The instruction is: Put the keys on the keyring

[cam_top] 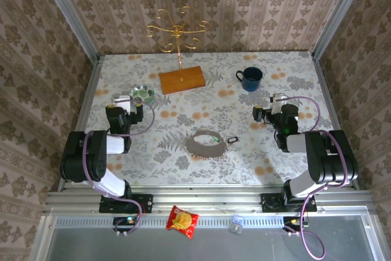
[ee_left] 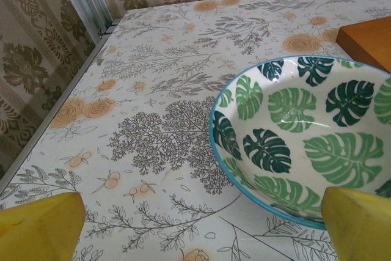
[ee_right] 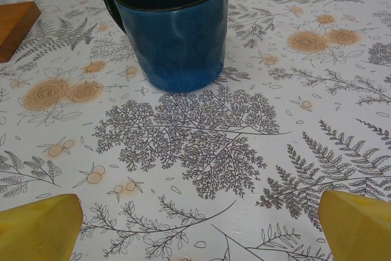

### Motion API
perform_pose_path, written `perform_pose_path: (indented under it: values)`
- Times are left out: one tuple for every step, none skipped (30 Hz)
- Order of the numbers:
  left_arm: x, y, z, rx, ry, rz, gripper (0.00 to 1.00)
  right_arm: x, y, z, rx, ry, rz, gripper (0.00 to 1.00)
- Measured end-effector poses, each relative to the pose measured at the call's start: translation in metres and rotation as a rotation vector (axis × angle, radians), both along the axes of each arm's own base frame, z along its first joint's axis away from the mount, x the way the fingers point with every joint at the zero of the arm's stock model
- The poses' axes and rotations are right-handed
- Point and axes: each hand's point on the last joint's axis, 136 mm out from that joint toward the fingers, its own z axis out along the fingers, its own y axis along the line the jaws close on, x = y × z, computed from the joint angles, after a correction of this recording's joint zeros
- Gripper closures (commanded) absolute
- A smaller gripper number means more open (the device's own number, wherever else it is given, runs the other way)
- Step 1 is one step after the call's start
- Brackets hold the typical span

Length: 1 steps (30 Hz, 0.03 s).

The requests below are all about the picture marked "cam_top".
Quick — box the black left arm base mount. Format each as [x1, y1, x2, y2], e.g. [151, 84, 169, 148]
[99, 193, 154, 215]

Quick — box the aluminium table side rail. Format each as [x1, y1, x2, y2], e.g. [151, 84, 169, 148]
[57, 56, 103, 193]
[311, 53, 360, 190]

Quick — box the green leaf pattern bowl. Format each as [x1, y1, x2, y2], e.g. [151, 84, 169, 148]
[128, 85, 156, 106]

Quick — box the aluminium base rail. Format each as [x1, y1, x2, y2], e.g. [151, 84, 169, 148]
[42, 186, 375, 216]

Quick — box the grey metal sheet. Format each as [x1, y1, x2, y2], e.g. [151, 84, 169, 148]
[30, 215, 391, 261]

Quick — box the slotted grey cable duct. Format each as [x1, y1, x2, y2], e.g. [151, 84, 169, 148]
[51, 214, 287, 229]

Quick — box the dark blue mug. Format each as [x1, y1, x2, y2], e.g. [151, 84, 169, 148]
[235, 66, 264, 92]

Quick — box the black connector board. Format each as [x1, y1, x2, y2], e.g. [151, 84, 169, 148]
[282, 216, 310, 233]
[112, 216, 142, 233]

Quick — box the floral tablecloth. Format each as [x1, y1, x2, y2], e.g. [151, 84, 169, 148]
[73, 51, 351, 187]

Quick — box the aluminium frame post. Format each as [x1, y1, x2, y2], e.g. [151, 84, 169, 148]
[35, 0, 101, 63]
[310, 0, 377, 62]

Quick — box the gold wire stand wooden base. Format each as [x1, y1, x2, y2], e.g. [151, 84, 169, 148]
[142, 6, 211, 95]

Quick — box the red snack packet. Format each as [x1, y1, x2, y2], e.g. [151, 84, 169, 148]
[165, 205, 200, 240]

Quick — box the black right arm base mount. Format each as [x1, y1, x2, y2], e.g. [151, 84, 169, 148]
[260, 192, 318, 213]

